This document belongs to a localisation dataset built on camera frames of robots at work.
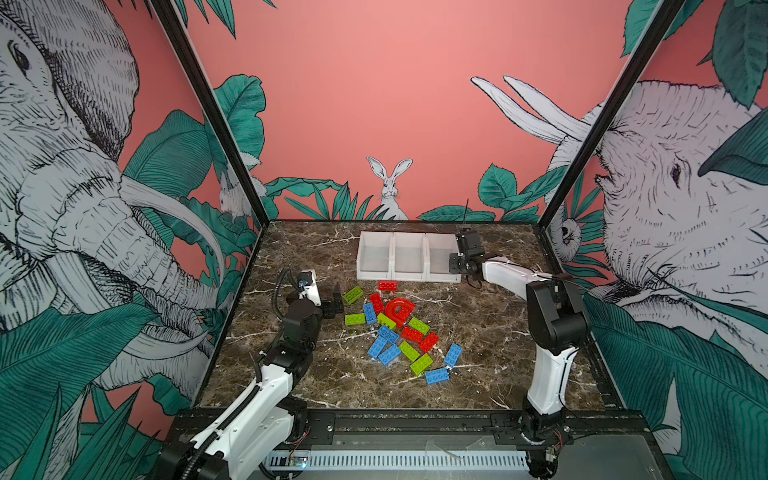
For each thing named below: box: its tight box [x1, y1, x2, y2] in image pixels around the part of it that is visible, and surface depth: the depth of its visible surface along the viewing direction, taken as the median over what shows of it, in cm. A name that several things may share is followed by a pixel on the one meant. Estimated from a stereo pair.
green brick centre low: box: [399, 341, 421, 362], surface depth 88 cm
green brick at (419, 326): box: [409, 317, 431, 336], surface depth 95 cm
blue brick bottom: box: [426, 368, 450, 385], surface depth 83 cm
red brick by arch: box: [370, 292, 385, 315], surface depth 98 cm
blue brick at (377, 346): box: [367, 335, 388, 358], surface depth 88 cm
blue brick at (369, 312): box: [364, 302, 377, 325], surface depth 96 cm
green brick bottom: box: [410, 353, 433, 375], surface depth 85 cm
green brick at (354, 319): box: [345, 313, 366, 326], surface depth 95 cm
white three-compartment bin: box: [356, 231, 461, 283], surface depth 106 cm
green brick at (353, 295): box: [343, 286, 364, 305], surface depth 99 cm
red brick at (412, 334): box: [401, 326, 424, 343], surface depth 91 cm
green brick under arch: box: [377, 312, 397, 329], surface depth 93 cm
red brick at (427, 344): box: [419, 332, 441, 353], surface depth 90 cm
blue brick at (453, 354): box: [444, 343, 463, 367], surface depth 87 cm
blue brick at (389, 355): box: [378, 344, 402, 366], surface depth 87 cm
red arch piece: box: [384, 298, 416, 328], surface depth 96 cm
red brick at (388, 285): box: [378, 280, 399, 292], surface depth 103 cm
